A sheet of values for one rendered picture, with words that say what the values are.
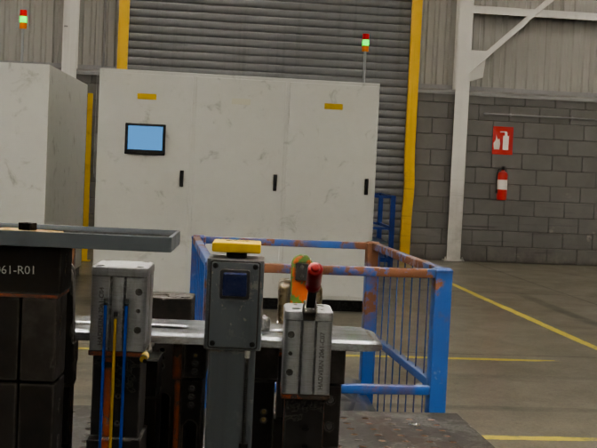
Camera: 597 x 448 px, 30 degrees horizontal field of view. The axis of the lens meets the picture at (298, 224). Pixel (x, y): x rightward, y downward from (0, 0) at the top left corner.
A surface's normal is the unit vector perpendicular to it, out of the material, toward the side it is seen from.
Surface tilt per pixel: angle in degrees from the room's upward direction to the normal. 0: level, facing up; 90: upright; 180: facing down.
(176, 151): 90
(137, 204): 90
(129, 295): 90
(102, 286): 90
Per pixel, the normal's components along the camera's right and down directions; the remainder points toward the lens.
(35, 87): 0.06, 0.06
